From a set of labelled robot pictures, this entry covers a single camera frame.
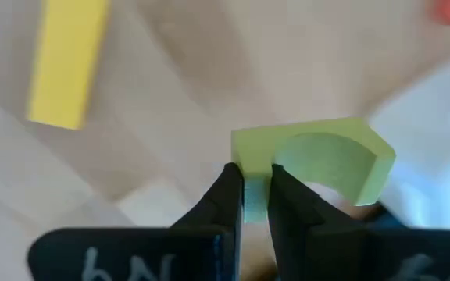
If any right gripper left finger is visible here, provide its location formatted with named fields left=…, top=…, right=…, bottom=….
left=27, top=162, right=245, bottom=281

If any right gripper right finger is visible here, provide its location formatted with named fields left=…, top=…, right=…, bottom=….
left=267, top=163, right=450, bottom=281

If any green arch block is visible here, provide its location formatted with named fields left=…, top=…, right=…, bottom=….
left=230, top=116, right=397, bottom=224

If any yellow rectangular block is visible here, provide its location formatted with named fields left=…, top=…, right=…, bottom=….
left=25, top=0, right=112, bottom=131

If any white plastic bin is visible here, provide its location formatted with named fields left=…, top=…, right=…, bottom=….
left=365, top=50, right=450, bottom=231

